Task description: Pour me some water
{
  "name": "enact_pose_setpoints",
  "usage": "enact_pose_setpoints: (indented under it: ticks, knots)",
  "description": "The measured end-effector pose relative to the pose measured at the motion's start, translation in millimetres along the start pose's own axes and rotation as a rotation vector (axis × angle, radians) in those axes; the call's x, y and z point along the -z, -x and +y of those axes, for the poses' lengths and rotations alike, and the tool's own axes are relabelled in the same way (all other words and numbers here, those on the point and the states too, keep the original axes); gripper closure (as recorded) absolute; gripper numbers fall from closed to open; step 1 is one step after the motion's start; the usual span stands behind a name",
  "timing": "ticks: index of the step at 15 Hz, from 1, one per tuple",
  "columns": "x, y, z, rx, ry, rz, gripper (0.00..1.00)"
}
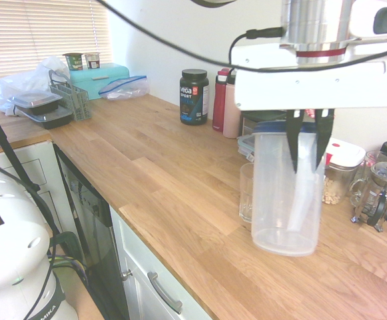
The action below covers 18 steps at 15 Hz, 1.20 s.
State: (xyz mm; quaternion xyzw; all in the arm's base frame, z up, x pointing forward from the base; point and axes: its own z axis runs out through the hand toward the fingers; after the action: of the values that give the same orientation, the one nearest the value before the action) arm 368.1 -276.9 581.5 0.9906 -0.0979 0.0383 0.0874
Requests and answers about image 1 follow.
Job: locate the black protein powder tub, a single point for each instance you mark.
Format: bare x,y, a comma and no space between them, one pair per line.
193,100

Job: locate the green yogurt cup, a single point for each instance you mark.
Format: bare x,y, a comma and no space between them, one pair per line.
73,61

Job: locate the red water bottle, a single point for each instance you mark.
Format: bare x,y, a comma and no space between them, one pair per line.
219,100

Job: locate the cereal container white red lid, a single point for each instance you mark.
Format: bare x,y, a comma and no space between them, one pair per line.
346,153

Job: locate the clear pitcher with blue lid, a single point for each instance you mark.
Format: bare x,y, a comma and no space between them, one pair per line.
273,200

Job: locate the black dishwasher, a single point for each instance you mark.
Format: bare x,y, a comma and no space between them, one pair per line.
103,266

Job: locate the pink bottle with black lid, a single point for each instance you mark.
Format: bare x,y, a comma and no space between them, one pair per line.
230,113

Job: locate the jar with red checkered lid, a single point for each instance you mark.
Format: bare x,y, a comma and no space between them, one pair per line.
309,113

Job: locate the teal bread box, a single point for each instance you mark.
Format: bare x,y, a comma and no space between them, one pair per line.
96,83

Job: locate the silver cabinet knob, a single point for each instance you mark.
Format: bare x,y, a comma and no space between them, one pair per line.
126,274

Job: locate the black food container clear lid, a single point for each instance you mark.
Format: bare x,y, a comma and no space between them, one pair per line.
36,101
51,119

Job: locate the grey cutlery basket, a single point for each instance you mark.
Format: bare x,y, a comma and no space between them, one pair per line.
80,106

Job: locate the brown yogurt cup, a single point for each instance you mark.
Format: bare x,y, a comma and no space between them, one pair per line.
92,60

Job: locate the white plastic bag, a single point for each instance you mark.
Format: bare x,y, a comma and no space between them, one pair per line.
23,81

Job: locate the clear zip bag blue seal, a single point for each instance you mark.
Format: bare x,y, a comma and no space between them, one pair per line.
123,88

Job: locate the clear container with black lid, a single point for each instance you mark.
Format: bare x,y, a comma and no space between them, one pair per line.
263,116

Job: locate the glass container with teal lid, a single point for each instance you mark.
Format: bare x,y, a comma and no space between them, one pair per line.
244,146

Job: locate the beige window blinds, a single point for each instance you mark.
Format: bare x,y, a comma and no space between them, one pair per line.
30,33

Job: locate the clear faceted drinking glass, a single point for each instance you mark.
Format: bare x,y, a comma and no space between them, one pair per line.
246,193

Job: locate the white kitchen cabinet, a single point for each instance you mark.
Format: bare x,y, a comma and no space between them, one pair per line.
136,253

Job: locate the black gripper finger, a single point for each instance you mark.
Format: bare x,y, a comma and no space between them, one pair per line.
323,136
293,140

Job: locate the black camera stand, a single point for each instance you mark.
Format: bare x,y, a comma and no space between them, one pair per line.
0,133

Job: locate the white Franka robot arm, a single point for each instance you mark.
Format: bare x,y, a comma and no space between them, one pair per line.
6,233

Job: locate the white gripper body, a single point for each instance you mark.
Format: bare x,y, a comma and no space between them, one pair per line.
313,86

